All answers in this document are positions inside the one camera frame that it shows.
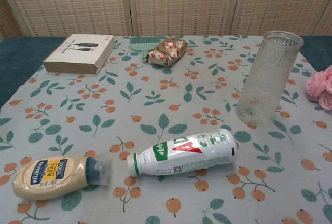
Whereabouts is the white AD milk bottle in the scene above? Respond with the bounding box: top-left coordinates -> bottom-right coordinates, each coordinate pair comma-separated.
127,128 -> 238,177

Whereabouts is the floral print tablecloth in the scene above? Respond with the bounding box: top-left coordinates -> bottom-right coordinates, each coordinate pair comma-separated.
0,35 -> 332,224

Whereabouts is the clear glass vase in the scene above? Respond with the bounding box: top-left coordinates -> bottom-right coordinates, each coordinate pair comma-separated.
235,30 -> 305,127

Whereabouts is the Hellmann's mayonnaise squeeze bottle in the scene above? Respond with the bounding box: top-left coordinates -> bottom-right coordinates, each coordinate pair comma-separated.
12,152 -> 111,200

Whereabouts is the gold foil snack packet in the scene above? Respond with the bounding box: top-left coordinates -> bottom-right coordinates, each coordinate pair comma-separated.
147,36 -> 188,68

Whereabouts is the bamboo folding screen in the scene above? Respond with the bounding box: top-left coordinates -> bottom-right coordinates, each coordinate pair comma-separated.
0,0 -> 332,39

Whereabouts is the pink rose bouquet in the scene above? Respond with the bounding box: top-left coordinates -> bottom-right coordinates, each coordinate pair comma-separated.
305,65 -> 332,112

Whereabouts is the white cable product box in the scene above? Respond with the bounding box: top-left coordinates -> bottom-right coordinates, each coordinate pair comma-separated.
43,33 -> 115,75

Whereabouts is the mint green hand brush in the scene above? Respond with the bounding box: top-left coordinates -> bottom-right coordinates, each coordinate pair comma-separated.
129,36 -> 167,62

